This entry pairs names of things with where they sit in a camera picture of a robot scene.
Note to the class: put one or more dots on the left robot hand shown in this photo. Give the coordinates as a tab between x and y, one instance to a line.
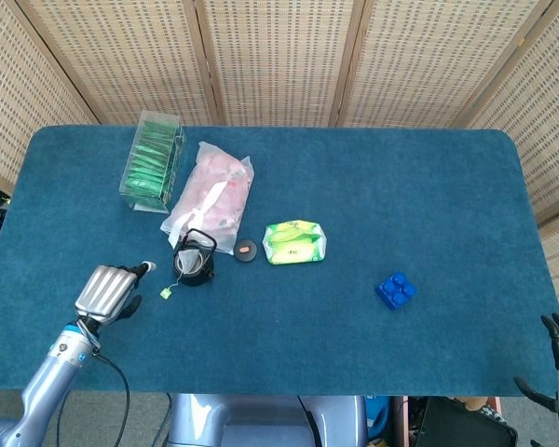
104	291

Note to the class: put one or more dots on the grey tea bag with tag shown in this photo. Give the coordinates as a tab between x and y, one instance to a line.
186	261

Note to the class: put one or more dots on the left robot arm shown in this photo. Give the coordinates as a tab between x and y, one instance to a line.
46	377

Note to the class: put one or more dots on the black cast iron teapot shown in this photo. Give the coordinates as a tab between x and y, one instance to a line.
194	280

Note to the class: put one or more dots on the clear box green packets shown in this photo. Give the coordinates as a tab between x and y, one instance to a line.
146	177

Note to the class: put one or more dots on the black teapot lid orange knob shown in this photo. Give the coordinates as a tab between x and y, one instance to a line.
245	250

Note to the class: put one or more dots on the frosted zip bag pink contents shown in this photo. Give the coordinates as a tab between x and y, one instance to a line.
214	186

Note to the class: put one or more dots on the blue plastic building block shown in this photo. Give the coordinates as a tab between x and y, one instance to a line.
396	291

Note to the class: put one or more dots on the green tissue pack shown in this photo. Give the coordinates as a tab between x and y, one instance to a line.
293	244

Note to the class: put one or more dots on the grey-blue robot torso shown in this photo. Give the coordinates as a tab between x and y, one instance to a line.
261	421

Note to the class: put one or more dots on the blue carpet table cover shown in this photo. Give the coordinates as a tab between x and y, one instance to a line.
307	335

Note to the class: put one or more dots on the woven wicker folding screen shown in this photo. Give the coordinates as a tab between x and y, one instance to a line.
279	56

